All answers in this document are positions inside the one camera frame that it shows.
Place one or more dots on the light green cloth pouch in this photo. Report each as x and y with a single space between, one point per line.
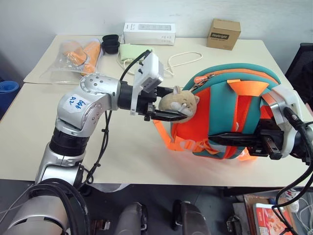
132 51

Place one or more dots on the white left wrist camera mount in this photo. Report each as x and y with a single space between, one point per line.
149 71

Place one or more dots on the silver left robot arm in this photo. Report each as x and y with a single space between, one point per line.
95 85

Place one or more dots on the brown open cardboard carton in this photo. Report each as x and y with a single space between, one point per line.
249 208

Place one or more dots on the long white box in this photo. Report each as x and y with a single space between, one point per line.
149 36

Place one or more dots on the red printed book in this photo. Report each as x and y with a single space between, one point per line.
266 218

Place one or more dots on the dark rounded grey shape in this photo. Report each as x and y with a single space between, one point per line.
132 218

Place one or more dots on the black mesh chair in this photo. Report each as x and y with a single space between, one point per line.
303 68

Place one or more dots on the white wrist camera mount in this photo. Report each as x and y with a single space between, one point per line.
288 98
149 71

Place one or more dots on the black round cup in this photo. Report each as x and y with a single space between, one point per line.
110 38
110 47

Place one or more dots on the large orange slipper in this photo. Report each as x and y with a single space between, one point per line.
92 57

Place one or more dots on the small orange slipper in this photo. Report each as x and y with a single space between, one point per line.
75 55

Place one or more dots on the brown cardboard box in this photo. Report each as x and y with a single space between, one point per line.
223 36

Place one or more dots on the clear plastic bag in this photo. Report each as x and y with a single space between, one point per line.
58 68

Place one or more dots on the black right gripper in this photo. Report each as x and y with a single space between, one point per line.
267 137

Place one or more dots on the white handwritten label sticker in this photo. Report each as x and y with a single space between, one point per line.
73 102

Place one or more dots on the dark rounded black shape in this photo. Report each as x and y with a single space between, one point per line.
189 215

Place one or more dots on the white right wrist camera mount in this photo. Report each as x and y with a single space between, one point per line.
288 98

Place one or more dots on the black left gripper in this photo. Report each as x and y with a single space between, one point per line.
146 101

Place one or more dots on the orange and teal backpack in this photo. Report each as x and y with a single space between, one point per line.
220 117

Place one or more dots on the beige plush hamster charm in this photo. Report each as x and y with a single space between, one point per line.
181 100

